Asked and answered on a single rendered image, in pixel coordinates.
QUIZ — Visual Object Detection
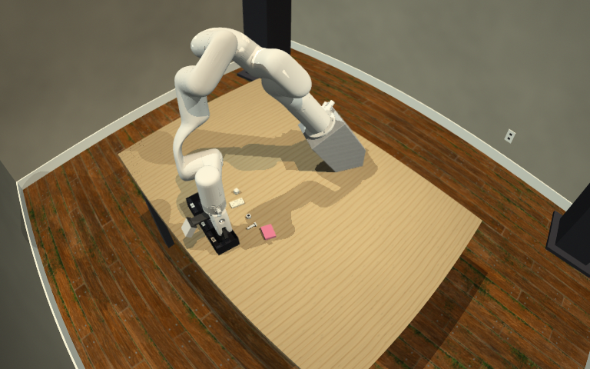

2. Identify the white domino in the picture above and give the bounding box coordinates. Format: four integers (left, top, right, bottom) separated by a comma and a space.
230, 198, 244, 208

